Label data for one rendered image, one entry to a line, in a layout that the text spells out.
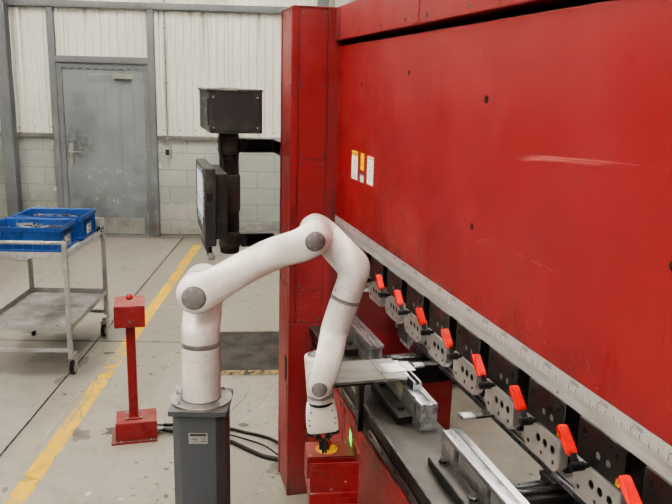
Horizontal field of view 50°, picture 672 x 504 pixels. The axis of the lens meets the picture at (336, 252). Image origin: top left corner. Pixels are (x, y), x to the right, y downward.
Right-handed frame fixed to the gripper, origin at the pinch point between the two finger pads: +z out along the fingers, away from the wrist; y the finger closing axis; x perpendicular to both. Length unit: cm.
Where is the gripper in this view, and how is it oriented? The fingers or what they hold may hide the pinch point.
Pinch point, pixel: (323, 445)
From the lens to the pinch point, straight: 239.3
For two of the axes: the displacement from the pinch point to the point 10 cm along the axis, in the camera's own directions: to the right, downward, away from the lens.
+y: -9.9, 0.8, -1.0
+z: 0.6, 9.7, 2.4
